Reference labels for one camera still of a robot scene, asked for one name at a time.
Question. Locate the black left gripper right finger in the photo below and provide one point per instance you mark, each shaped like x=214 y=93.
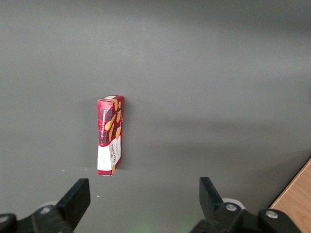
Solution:
x=210 y=201

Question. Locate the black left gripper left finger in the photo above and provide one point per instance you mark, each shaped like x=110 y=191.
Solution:
x=73 y=201

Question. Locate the red tartan shortbread box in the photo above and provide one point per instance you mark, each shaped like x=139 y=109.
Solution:
x=107 y=126

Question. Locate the wooden two-drawer cabinet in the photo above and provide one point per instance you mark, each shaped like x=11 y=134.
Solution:
x=298 y=199

